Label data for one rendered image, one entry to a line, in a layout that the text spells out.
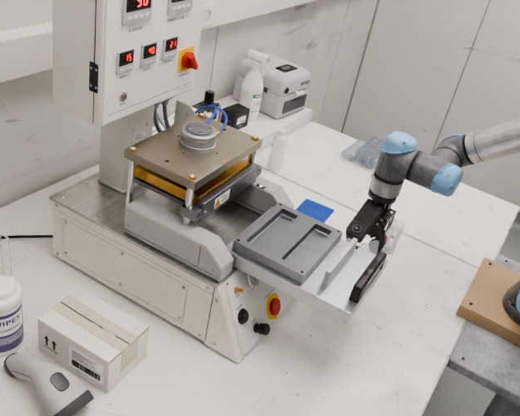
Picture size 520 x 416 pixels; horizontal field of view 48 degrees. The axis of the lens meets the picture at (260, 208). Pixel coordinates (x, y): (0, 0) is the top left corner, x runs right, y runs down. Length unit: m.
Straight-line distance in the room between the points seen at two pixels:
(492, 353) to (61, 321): 1.00
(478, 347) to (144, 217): 0.86
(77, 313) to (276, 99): 1.26
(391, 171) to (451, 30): 2.23
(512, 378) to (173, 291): 0.81
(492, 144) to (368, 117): 2.43
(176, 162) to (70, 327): 0.38
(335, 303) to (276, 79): 1.22
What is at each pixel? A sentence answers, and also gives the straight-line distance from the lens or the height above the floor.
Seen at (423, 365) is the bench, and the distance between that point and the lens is 1.44.
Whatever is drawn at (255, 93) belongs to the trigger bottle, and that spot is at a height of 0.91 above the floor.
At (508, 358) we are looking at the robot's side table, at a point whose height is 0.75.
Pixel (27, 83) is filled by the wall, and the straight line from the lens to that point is 1.63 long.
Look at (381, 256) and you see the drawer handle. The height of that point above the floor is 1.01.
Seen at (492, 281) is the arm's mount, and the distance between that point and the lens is 1.73.
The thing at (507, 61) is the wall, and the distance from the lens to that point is 3.54.
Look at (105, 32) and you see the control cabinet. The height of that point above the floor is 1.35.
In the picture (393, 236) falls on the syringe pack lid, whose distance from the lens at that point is 1.78.
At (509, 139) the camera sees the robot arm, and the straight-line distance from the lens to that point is 1.44.
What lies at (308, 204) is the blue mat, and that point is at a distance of 1.85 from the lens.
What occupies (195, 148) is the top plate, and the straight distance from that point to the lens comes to 1.25.
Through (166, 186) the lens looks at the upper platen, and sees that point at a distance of 1.25.
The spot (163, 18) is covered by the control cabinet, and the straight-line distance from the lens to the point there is 1.28.
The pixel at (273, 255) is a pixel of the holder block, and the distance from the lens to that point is 1.19.
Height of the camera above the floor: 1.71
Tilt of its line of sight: 33 degrees down
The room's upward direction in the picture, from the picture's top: 12 degrees clockwise
